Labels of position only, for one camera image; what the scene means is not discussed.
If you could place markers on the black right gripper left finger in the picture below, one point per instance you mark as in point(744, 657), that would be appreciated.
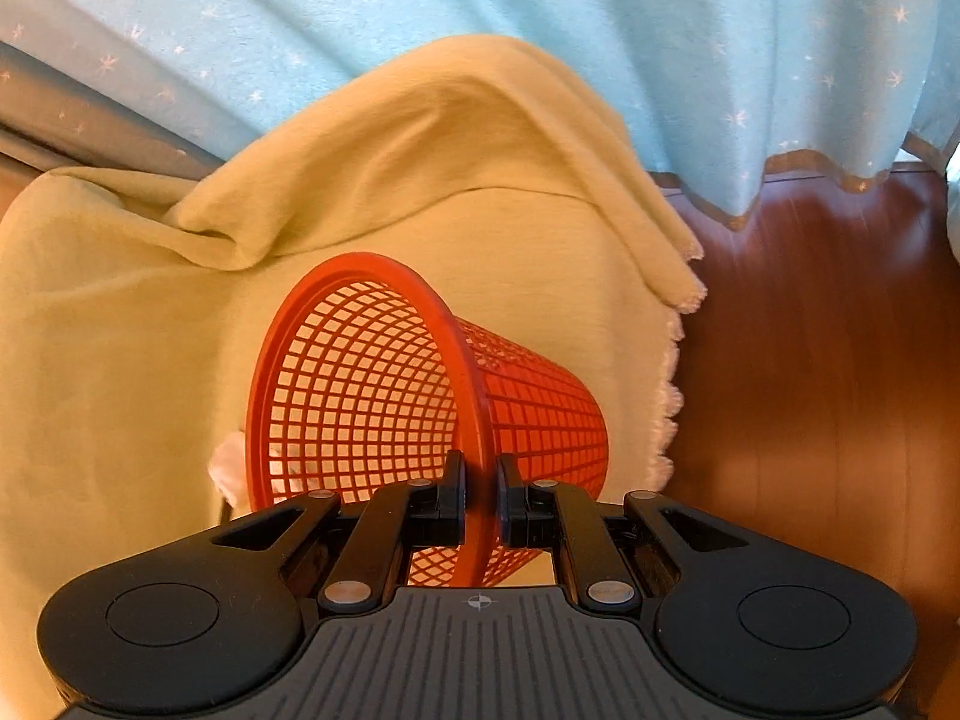
point(400, 518)

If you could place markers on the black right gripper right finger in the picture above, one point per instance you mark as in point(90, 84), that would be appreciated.
point(561, 518)

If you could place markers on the red plastic mesh basket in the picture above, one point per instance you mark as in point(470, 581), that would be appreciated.
point(367, 378)

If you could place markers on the crumpled white tissue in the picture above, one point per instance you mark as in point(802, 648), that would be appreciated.
point(228, 472)

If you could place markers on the yellow-green blanket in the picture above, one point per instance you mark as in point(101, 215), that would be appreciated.
point(134, 306)

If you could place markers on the light blue star curtain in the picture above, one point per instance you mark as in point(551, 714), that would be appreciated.
point(716, 93)

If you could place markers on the grey curtain panel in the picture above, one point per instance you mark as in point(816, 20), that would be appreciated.
point(49, 121)

